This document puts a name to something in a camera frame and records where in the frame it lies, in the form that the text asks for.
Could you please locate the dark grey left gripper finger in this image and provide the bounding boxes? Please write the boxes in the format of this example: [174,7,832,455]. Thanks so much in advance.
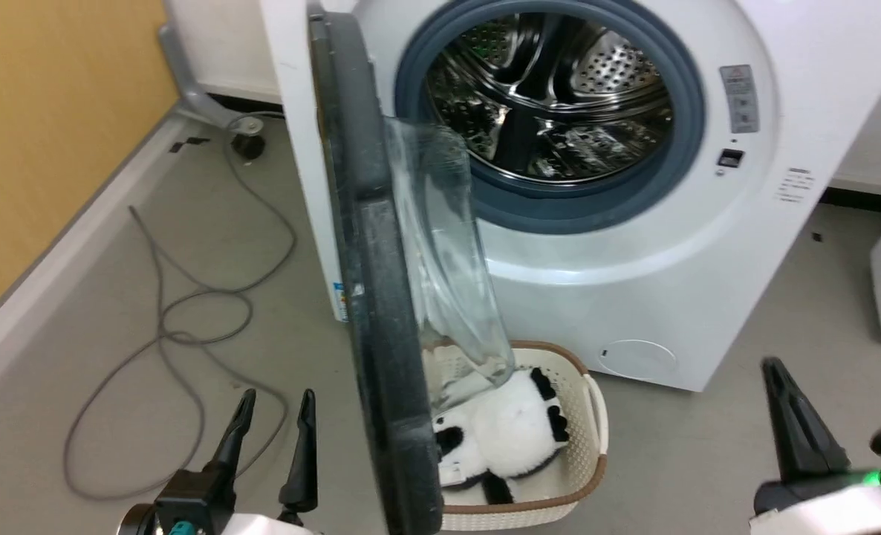
[203,388,258,478]
[277,389,318,525]

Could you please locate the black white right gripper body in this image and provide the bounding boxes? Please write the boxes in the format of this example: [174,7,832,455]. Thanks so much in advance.
[749,467,881,535]

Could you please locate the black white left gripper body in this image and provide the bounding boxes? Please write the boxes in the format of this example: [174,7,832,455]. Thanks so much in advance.
[117,467,319,535]

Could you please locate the dark grey washing machine door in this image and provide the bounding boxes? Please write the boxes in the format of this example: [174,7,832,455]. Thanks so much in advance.
[307,2,517,535]

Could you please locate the white front-load washing machine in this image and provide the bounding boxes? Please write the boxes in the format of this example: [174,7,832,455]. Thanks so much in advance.
[259,0,881,393]

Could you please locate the grey rubber door gasket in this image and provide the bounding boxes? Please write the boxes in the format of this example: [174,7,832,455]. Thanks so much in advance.
[394,0,706,236]

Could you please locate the round white filter cover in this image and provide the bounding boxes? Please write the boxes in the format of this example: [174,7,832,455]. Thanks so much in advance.
[598,340,679,380]

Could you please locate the black and white panda plush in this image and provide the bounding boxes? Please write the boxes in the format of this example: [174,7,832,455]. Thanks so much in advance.
[433,366,571,506]

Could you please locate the white laundry basket brown rim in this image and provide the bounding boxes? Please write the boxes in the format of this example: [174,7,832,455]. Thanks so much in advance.
[422,340,609,532]

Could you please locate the grey warning label sticker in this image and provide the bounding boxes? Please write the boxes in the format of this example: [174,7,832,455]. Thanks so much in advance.
[719,65,761,134]

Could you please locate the stainless steel washer drum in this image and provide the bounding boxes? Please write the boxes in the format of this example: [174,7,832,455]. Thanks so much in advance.
[424,13,675,187]

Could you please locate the thin grey floor cable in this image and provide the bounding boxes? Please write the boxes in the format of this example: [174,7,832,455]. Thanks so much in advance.
[63,134,298,501]

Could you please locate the grey drain hose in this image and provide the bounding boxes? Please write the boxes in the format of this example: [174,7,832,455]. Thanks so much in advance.
[158,22,285,134]

